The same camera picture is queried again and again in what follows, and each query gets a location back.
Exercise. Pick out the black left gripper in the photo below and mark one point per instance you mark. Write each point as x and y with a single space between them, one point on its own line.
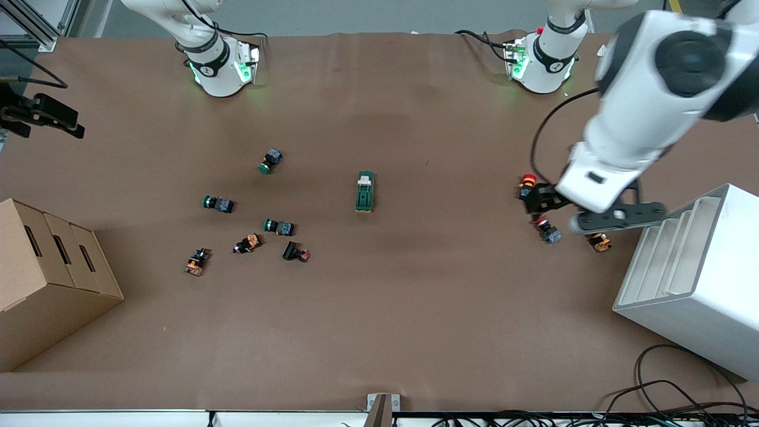
543 197

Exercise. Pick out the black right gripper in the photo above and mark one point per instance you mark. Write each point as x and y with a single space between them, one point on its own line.
37 110

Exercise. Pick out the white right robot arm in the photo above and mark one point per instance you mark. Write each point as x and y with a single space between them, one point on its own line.
219 77

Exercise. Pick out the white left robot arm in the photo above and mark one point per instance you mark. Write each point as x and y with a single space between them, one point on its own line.
640 107

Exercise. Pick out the red emergency button orange base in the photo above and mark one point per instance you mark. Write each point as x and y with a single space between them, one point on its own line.
600 242
528 179

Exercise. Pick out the red emergency button grey base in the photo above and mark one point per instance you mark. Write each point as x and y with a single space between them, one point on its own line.
550 232

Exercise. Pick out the brown paper table cover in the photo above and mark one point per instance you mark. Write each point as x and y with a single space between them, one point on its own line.
415 296

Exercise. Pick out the brown cardboard box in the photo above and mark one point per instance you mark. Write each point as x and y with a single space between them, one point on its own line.
35 308

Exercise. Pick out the black button orange base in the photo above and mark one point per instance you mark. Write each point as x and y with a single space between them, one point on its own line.
247 243
197 261

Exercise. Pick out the white stepped storage rack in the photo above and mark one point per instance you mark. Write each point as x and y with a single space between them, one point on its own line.
711 308

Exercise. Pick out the black button red base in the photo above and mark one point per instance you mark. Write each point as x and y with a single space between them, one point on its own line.
295 252

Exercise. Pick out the aluminium frame profile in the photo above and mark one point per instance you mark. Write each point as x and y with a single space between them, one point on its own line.
47 42

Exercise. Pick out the green push button switch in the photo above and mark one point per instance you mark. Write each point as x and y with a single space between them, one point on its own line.
278 226
271 161
218 203

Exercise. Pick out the grey metal bracket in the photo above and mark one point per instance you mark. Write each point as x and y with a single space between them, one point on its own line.
383 406

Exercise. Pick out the white table edge rail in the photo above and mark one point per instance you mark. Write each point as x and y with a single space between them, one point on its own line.
118 419

